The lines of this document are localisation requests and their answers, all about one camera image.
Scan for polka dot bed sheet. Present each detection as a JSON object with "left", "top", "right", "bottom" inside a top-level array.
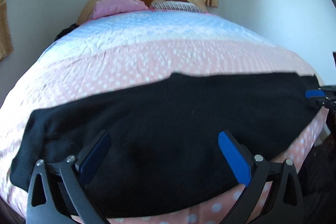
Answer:
[{"left": 1, "top": 11, "right": 315, "bottom": 217}]

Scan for black pants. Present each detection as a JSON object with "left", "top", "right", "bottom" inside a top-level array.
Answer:
[{"left": 10, "top": 73, "right": 319, "bottom": 218}]

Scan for pink pillow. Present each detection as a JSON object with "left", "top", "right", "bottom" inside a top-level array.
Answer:
[{"left": 89, "top": 0, "right": 149, "bottom": 19}]

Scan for yellow left curtain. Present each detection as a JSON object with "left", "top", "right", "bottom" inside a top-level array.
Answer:
[{"left": 0, "top": 0, "right": 14, "bottom": 61}]

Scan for black bag beside bed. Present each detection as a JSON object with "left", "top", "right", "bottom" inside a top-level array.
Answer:
[{"left": 54, "top": 23, "right": 79, "bottom": 41}]

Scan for striped pillow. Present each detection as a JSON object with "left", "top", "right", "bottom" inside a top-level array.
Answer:
[{"left": 149, "top": 1, "right": 204, "bottom": 13}]

